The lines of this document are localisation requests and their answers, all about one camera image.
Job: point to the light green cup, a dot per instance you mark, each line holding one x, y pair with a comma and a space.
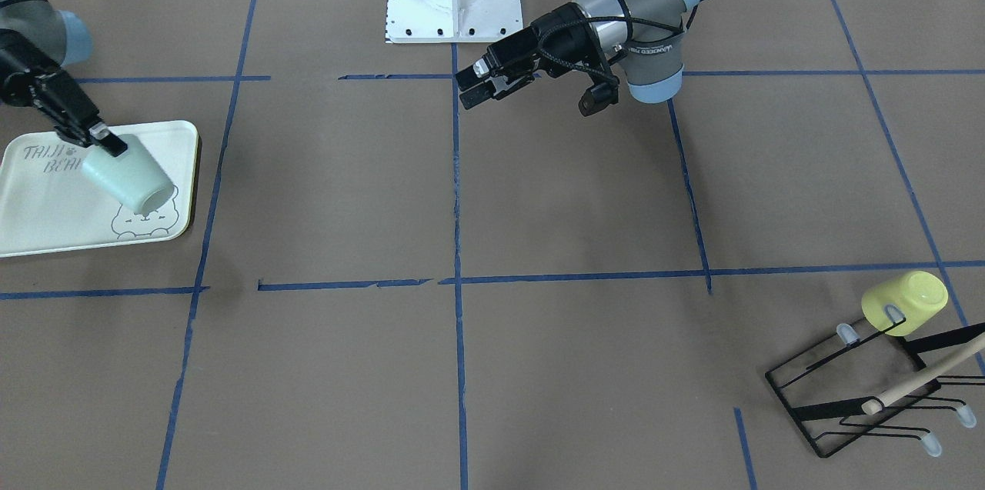
134, 178

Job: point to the black wire cup rack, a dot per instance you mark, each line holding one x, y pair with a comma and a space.
855, 382

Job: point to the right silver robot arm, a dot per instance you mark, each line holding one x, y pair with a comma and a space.
37, 43

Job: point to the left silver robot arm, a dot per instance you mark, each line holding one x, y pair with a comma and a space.
637, 42

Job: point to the white bear print tray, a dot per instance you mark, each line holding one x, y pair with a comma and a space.
48, 205

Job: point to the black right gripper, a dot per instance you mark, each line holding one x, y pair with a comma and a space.
40, 92

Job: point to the yellow cup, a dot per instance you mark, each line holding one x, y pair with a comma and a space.
917, 295

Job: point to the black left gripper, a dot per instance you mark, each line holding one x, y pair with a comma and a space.
517, 49

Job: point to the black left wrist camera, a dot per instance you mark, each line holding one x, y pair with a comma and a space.
603, 92

